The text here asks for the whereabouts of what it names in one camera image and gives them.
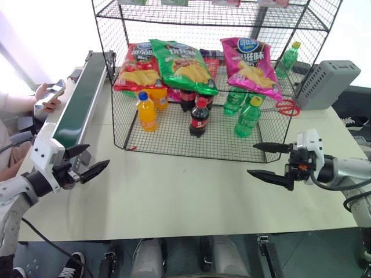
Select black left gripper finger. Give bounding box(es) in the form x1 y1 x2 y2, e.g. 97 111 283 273
79 159 111 185
64 144 92 160

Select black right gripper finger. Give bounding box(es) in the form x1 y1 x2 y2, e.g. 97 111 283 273
252 142 294 155
246 169 295 192

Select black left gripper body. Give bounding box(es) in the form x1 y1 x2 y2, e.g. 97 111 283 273
52 150 82 191

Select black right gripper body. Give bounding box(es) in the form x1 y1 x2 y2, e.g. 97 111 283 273
284 142 316 182

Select silver smartphone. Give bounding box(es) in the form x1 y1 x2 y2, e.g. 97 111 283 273
42 78 67 103

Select green conveyor belt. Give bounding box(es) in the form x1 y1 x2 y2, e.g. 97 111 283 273
49 50 117 152

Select person's bare hand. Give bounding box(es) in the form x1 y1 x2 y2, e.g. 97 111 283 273
34 82 63 114

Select green soda bottle yellow cap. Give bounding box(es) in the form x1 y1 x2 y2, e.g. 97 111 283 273
234 96 263 139
223 86 248 117
274 41 303 80
245 92 268 107

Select person's beige trousers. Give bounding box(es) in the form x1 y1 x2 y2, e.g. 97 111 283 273
0 118 33 182

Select black shoe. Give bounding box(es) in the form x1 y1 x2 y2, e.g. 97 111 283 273
337 115 371 130

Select orange soda bottle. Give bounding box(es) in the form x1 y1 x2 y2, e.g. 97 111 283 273
136 90 159 133
149 87 170 112

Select cola bottle red cap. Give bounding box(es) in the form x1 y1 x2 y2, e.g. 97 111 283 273
189 97 210 138
198 92 216 111
179 89 198 114

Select grey vented control box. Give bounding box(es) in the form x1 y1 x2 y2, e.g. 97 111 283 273
294 60 362 111

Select magenta potato chips bag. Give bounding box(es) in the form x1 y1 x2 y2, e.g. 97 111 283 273
220 36 284 103

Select grey rounded shape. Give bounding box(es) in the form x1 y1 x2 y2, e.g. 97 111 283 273
212 235 251 278
129 238 164 278

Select red potato chips bag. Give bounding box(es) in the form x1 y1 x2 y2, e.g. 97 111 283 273
112 42 169 94

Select small red snack bag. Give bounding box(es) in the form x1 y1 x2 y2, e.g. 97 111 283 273
203 57 220 79

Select pink snack bag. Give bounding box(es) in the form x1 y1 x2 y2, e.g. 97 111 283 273
167 86 183 103

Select purple snack bag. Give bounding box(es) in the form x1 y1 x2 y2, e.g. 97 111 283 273
199 48 225 59

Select green potato chips bag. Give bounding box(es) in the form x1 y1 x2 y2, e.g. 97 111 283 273
148 38 220 97

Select pink box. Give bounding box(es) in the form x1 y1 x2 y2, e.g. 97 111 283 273
211 0 242 8

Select green box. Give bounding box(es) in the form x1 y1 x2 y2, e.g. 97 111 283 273
160 0 190 8

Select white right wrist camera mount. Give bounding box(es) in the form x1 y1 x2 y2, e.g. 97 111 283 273
295 128 326 186

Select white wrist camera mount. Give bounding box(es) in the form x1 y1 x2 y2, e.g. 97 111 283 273
295 128 326 186
30 122 66 194

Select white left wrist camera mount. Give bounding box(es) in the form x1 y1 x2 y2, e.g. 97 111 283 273
30 122 66 194

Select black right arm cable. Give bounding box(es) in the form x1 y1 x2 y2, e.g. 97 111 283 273
306 170 371 213

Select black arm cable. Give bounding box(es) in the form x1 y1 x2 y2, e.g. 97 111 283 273
21 217 95 278
306 170 371 213

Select red handled scissors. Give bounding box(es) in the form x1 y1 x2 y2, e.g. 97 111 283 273
275 98 301 118

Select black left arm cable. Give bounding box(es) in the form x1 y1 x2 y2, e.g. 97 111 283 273
21 217 95 278

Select black wire mesh rack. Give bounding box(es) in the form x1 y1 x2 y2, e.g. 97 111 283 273
91 0 344 163

